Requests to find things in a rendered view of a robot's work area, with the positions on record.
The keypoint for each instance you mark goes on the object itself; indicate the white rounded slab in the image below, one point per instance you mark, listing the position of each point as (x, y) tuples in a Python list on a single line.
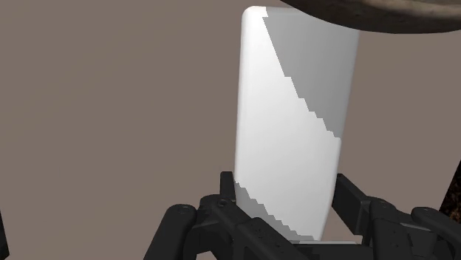
[(284, 144)]

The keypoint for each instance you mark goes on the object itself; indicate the dark brown round bowl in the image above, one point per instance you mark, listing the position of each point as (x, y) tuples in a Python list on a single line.
[(389, 16)]

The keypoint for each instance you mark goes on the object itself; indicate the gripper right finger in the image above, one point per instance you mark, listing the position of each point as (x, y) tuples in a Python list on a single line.
[(389, 223)]

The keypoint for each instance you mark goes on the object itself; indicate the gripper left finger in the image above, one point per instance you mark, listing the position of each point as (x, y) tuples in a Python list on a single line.
[(216, 223)]

